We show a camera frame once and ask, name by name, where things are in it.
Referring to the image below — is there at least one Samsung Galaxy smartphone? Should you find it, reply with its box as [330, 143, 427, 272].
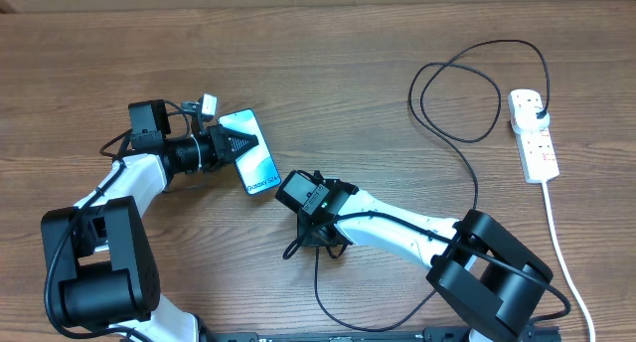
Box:
[218, 108, 281, 195]

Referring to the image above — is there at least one black USB charging cable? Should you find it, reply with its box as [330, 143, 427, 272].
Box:
[312, 39, 552, 332]

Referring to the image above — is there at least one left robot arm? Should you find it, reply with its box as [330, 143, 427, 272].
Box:
[41, 95, 259, 341]

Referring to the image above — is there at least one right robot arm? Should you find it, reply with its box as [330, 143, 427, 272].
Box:
[275, 170, 554, 341]

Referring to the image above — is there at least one white charger plug adapter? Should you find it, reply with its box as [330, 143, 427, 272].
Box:
[511, 105, 551, 134]

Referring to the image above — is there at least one white power strip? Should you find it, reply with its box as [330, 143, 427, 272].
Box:
[507, 88, 559, 184]

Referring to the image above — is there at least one white power strip cord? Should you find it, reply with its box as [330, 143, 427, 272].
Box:
[540, 180, 597, 342]

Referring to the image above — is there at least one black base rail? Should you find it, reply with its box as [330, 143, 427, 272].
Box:
[198, 325, 562, 342]

